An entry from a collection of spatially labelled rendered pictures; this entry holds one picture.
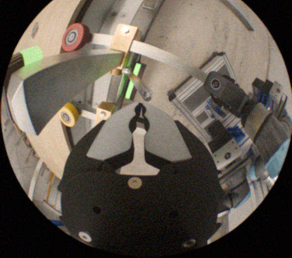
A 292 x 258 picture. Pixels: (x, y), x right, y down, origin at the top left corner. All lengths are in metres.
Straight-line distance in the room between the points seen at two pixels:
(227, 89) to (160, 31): 1.02
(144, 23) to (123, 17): 0.15
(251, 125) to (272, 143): 0.07
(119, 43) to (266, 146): 0.36
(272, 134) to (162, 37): 1.13
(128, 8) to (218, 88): 0.51
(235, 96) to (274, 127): 0.11
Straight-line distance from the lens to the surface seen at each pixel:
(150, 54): 0.26
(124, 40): 0.26
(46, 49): 0.39
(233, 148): 0.51
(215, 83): 0.21
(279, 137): 0.20
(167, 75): 1.17
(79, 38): 0.27
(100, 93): 0.59
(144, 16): 0.46
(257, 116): 0.22
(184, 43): 1.20
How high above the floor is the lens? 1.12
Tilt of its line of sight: 58 degrees down
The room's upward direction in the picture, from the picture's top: 179 degrees clockwise
